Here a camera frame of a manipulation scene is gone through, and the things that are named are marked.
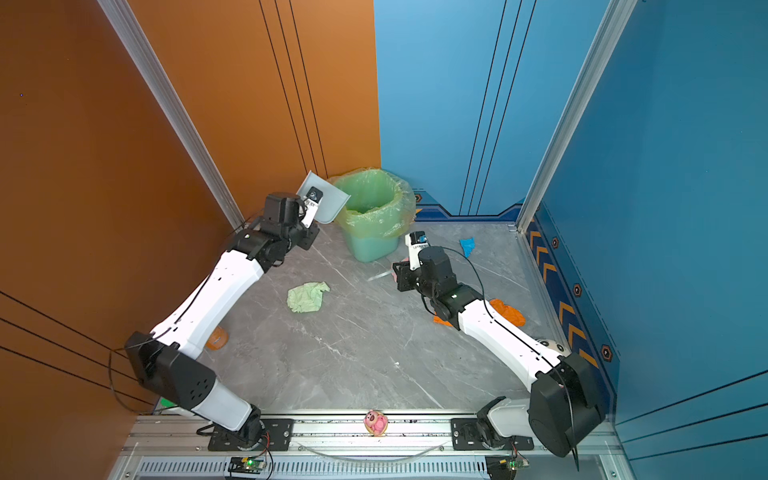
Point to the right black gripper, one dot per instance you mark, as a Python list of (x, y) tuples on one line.
[(403, 276)]

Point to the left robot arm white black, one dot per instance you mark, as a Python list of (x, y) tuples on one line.
[(165, 361)]

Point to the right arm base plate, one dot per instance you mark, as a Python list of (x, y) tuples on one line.
[(475, 434)]

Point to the orange paper scrap right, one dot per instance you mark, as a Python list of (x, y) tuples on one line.
[(508, 312)]

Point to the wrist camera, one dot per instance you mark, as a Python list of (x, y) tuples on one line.
[(415, 241), (312, 197)]

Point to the right green circuit board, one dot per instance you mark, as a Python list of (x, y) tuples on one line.
[(504, 467)]

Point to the orange soda can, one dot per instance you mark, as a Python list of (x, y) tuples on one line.
[(218, 339)]

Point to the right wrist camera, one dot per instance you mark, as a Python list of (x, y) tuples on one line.
[(415, 241)]

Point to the teal plastic dustpan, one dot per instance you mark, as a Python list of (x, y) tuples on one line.
[(333, 200)]

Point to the left green circuit board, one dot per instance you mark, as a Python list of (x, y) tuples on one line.
[(247, 466)]

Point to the blue paper scrap far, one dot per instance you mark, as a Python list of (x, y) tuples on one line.
[(468, 246)]

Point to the pink pig toy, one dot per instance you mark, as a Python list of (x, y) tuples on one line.
[(376, 423)]

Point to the light green paper scrap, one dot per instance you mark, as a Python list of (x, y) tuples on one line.
[(307, 298)]

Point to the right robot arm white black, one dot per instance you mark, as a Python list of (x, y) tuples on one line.
[(564, 404)]

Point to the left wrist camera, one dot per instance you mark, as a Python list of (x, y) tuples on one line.
[(312, 197)]

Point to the plush doll pink dress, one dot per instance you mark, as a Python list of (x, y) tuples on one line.
[(554, 345)]

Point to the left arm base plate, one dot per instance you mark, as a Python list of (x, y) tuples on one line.
[(274, 434)]

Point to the green trash bin with bag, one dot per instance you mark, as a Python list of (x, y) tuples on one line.
[(379, 212)]

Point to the green circuit board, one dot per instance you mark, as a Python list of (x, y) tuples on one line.
[(504, 467), (247, 466)]

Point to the white bottle green cap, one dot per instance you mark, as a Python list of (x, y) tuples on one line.
[(165, 404)]

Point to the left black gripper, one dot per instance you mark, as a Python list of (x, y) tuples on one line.
[(311, 234)]

